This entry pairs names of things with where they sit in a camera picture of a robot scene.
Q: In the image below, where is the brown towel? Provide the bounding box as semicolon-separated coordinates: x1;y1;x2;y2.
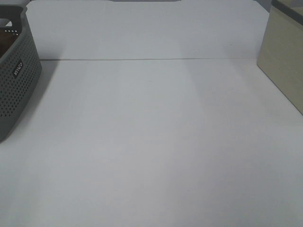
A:
0;30;19;57

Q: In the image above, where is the grey perforated plastic basket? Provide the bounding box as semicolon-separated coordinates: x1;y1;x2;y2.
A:
0;4;42;140

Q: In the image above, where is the beige fabric storage box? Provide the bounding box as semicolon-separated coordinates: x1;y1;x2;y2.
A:
257;0;303;113

